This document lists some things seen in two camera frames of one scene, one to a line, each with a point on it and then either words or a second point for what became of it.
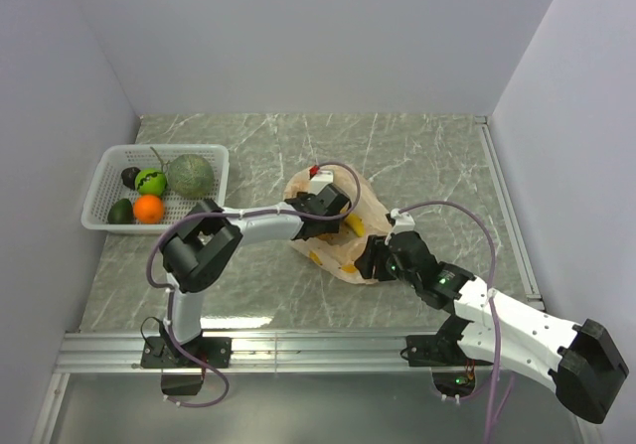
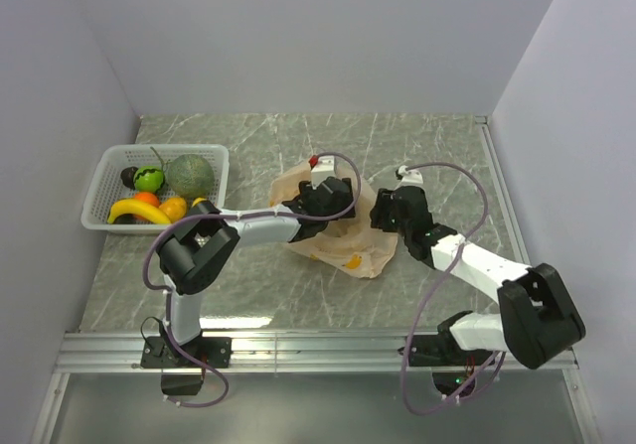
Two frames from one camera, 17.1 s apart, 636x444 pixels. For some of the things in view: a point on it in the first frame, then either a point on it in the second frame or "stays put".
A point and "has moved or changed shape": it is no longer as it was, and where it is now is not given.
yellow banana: [356, 222] to [138, 208]
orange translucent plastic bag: [336, 251] has moved or changed shape
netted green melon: [190, 176] stays put
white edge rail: [534, 297] stays put
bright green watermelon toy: [151, 181] stays put
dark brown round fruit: [129, 175] stays put
